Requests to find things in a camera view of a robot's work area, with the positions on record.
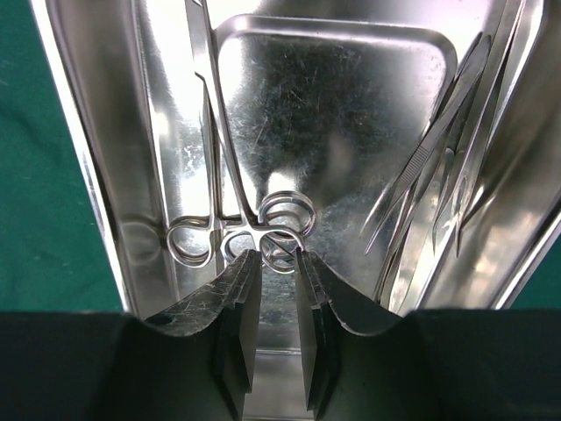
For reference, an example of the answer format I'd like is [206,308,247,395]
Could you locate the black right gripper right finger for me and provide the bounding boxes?
[295,250,560,420]

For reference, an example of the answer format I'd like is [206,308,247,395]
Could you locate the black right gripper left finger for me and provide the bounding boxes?
[1,250,262,420]

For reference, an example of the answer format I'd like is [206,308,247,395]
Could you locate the steel forceps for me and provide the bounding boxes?
[258,190,316,238]
[166,1,316,275]

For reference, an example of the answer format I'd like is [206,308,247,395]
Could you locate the green surgical cloth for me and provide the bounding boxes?
[1,1,560,318]

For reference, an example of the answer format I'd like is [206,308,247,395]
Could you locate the steel instrument tray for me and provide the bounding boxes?
[31,1,560,420]

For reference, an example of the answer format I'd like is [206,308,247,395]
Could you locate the steel tweezers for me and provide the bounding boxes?
[363,32,493,256]
[431,1,525,250]

